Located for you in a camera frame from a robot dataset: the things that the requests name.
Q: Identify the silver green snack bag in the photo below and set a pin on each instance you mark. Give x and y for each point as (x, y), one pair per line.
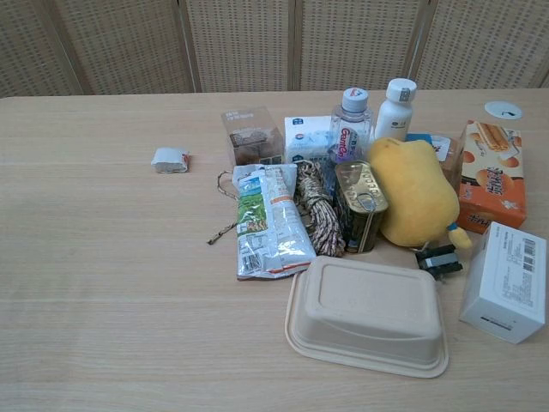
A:
(268, 223)

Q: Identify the white tissue pack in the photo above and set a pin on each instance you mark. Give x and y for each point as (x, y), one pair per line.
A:
(305, 139)

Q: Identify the clear plastic snack box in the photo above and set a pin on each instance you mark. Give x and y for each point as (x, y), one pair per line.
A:
(251, 135)

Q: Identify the gold metal tin can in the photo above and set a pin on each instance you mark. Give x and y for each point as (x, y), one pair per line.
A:
(359, 201)

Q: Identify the clear plastic water bottle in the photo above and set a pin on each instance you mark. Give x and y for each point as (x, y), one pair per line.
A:
(351, 129)

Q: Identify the small white wrapped packet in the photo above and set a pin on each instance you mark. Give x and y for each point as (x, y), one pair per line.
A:
(169, 161)

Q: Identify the yellow plush mango toy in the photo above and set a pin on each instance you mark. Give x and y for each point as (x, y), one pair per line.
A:
(412, 193)

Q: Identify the beige pulp food container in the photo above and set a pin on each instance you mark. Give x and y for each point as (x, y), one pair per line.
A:
(369, 315)

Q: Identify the white pill bottle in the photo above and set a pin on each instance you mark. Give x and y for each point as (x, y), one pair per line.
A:
(395, 112)

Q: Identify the woven folding screen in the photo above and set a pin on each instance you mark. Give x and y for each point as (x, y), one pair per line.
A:
(274, 43)

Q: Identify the black grey small clip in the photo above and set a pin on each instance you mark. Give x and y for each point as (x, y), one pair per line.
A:
(439, 262)

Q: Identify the blue white packaged bread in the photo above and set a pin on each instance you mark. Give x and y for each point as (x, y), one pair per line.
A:
(444, 156)

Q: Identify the orange biscuit box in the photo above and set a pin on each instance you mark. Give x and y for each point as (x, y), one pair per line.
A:
(493, 176)

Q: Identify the white cardboard box with barcode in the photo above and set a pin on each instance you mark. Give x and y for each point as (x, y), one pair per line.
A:
(506, 283)

